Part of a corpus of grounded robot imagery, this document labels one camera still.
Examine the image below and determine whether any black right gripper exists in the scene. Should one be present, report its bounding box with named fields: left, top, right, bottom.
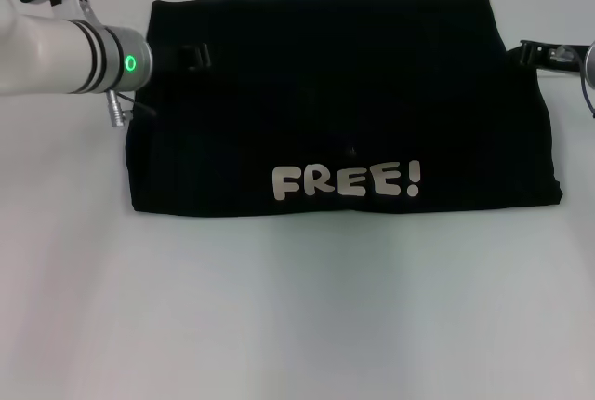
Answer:
left=504, top=39, right=590, bottom=72

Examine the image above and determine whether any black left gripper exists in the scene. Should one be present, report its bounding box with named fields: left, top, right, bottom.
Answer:
left=150, top=42, right=214, bottom=74

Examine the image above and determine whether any black printed t-shirt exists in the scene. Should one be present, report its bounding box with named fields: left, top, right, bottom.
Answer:
left=125, top=0, right=566, bottom=220

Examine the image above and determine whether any thin dark cable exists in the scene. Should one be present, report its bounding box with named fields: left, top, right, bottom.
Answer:
left=577, top=69, right=595, bottom=119

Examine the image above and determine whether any black cable with metal plug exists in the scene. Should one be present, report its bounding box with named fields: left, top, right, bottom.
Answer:
left=105, top=89, right=159, bottom=127

